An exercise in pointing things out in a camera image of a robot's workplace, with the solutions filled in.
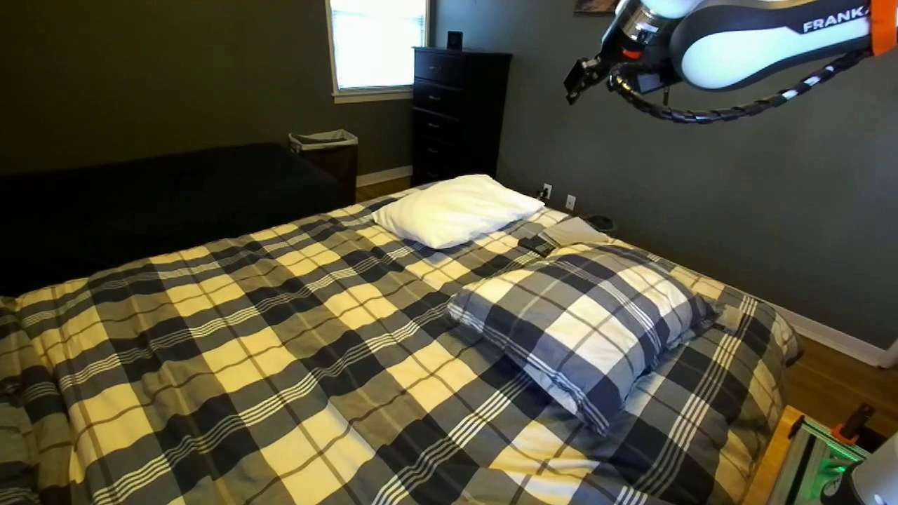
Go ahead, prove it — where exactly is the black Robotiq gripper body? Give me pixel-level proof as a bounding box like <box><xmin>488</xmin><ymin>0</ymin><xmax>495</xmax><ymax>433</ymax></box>
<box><xmin>562</xmin><ymin>50</ymin><xmax>623</xmax><ymax>108</ymax></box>

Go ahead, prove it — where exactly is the large checkered pillow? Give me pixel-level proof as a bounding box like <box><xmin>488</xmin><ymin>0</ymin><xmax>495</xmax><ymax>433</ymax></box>
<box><xmin>445</xmin><ymin>241</ymin><xmax>720</xmax><ymax>435</ymax></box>

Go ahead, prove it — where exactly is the white pillow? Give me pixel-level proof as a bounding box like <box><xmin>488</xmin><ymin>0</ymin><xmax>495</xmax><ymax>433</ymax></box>
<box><xmin>372</xmin><ymin>171</ymin><xmax>548</xmax><ymax>252</ymax></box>

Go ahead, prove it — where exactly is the checkered duvet cover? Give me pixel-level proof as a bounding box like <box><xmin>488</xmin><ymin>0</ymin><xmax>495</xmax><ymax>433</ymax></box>
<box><xmin>0</xmin><ymin>189</ymin><xmax>805</xmax><ymax>505</ymax></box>

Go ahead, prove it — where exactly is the black dresser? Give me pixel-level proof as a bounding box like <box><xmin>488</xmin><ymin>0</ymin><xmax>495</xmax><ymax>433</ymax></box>
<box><xmin>411</xmin><ymin>45</ymin><xmax>518</xmax><ymax>189</ymax></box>

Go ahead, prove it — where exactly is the bright window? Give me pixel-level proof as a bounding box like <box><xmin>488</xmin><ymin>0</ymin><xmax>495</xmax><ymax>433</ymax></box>
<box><xmin>322</xmin><ymin>0</ymin><xmax>435</xmax><ymax>108</ymax></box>

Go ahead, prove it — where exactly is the brown hamper with liner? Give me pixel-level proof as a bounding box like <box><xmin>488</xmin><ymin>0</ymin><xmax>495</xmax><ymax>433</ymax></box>
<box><xmin>283</xmin><ymin>128</ymin><xmax>363</xmax><ymax>206</ymax></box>

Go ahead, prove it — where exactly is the dark daybed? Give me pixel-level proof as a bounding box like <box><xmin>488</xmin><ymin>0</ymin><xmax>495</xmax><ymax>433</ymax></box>
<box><xmin>0</xmin><ymin>140</ymin><xmax>353</xmax><ymax>299</ymax></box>

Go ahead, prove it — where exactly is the grey rounded cover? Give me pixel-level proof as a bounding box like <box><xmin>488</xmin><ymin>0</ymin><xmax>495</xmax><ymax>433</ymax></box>
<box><xmin>849</xmin><ymin>433</ymin><xmax>898</xmax><ymax>505</ymax></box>

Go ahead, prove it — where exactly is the black braided cable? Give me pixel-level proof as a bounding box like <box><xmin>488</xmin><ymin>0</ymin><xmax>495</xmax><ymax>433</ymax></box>
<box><xmin>604</xmin><ymin>48</ymin><xmax>877</xmax><ymax>129</ymax></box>

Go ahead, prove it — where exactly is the teal metal frame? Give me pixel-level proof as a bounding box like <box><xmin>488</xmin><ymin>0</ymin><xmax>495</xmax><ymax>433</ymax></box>
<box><xmin>774</xmin><ymin>416</ymin><xmax>877</xmax><ymax>505</ymax></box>

